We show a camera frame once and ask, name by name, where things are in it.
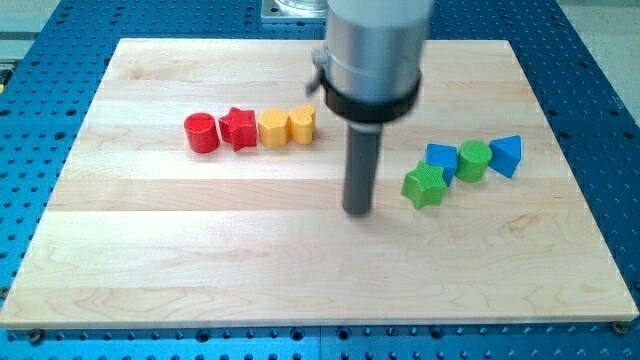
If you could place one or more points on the yellow heart block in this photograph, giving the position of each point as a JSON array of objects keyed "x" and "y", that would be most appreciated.
[{"x": 302, "y": 123}]

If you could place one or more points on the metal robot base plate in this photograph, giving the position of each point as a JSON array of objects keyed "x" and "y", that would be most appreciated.
[{"x": 281, "y": 10}]

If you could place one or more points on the blue cube block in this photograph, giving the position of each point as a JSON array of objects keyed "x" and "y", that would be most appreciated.
[{"x": 444, "y": 156}]

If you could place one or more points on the red cylinder block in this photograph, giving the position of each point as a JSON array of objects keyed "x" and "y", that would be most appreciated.
[{"x": 201, "y": 132}]

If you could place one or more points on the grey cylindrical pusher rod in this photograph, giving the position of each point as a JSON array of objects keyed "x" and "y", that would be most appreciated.
[{"x": 362, "y": 151}]

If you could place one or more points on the green cylinder block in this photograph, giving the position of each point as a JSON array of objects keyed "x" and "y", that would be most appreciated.
[{"x": 472, "y": 160}]

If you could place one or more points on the wooden board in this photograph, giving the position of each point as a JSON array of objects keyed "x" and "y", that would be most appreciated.
[{"x": 141, "y": 232}]

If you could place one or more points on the green star block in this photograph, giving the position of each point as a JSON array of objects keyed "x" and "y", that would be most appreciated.
[{"x": 424, "y": 185}]

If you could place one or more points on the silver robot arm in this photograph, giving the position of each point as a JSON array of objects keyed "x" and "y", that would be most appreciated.
[{"x": 370, "y": 62}]

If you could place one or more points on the yellow pentagon block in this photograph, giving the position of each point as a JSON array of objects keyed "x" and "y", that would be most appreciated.
[{"x": 273, "y": 128}]

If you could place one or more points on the blue triangle block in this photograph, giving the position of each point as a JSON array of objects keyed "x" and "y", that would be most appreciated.
[{"x": 506, "y": 155}]

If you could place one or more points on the red star block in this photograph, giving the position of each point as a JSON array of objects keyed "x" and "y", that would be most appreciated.
[{"x": 238, "y": 128}]

